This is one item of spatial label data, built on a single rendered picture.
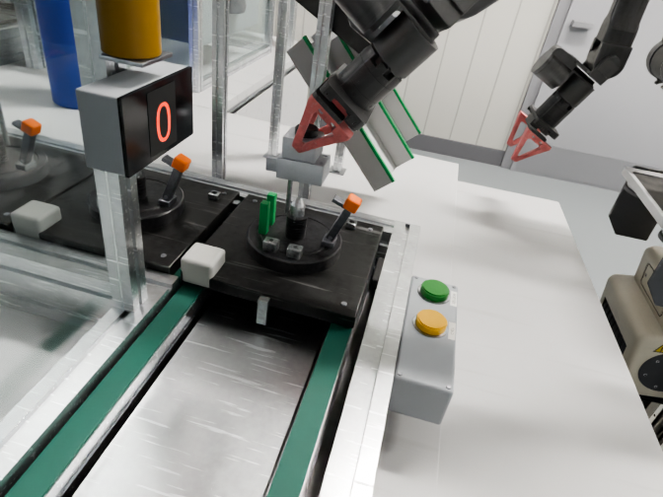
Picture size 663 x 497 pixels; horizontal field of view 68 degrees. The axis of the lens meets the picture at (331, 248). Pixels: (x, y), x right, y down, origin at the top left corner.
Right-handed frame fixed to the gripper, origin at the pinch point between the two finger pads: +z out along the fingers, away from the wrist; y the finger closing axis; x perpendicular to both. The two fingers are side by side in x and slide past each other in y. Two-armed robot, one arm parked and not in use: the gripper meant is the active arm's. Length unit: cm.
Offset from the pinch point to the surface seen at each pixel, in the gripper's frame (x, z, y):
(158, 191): -9.3, 25.7, -2.6
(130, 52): -16.2, -3.7, 21.2
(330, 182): 14, 24, -45
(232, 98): -20, 50, -89
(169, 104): -12.0, -0.6, 17.8
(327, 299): 16.4, 8.7, 10.2
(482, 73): 69, 11, -309
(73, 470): 5.3, 22.1, 38.2
